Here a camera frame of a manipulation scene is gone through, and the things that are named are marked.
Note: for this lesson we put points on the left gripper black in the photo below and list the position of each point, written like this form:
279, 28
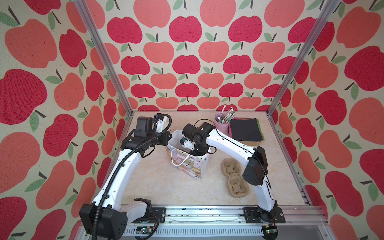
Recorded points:
166, 136

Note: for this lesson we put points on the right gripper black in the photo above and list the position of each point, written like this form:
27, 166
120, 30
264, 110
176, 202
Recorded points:
204, 149

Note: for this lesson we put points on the cartoon animal paper gift bag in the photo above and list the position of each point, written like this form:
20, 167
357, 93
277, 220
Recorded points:
194, 166

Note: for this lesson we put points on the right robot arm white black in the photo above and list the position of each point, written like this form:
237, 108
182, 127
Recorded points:
206, 136

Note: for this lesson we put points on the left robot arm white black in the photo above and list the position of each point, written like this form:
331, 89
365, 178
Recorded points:
120, 180

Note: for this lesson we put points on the pink cylindrical holder cup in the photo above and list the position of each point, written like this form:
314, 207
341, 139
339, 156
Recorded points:
222, 127

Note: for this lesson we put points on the stack of dark napkins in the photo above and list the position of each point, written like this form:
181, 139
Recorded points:
246, 130

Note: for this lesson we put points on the brown cardboard napkin tray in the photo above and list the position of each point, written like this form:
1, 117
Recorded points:
252, 143

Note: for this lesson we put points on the brown pulp cup carrier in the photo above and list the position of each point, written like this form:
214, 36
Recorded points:
237, 186

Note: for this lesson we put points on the aluminium front rail frame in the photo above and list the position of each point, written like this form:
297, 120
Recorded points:
228, 223

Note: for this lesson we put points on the left aluminium corner post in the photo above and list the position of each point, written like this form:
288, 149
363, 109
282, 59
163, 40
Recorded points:
90, 24

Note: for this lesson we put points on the aluminium corner post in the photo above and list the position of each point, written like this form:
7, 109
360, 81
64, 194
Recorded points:
90, 24
319, 25

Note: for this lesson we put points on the right aluminium corner post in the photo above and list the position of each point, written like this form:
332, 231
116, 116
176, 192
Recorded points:
319, 25

